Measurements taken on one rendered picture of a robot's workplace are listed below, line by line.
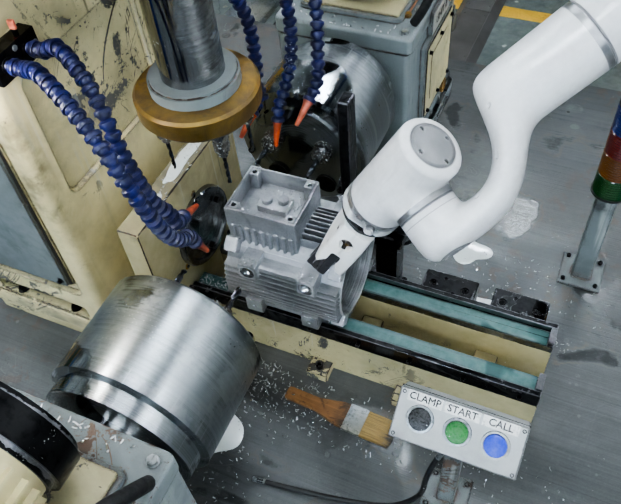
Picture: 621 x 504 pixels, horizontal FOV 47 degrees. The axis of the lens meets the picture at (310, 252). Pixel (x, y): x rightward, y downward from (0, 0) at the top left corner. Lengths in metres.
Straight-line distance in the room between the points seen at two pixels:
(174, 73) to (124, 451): 0.48
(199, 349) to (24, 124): 0.39
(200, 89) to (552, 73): 0.44
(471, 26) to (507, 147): 2.68
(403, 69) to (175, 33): 0.60
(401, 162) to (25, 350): 0.91
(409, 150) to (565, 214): 0.81
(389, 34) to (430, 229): 0.63
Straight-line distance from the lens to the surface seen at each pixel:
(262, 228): 1.10
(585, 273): 1.46
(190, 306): 0.99
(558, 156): 1.71
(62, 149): 1.13
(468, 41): 3.40
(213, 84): 0.99
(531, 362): 1.28
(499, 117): 0.84
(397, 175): 0.83
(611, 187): 1.28
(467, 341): 1.28
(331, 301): 1.11
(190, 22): 0.93
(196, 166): 1.21
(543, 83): 0.85
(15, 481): 0.76
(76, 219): 1.18
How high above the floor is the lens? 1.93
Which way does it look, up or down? 50 degrees down
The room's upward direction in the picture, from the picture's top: 7 degrees counter-clockwise
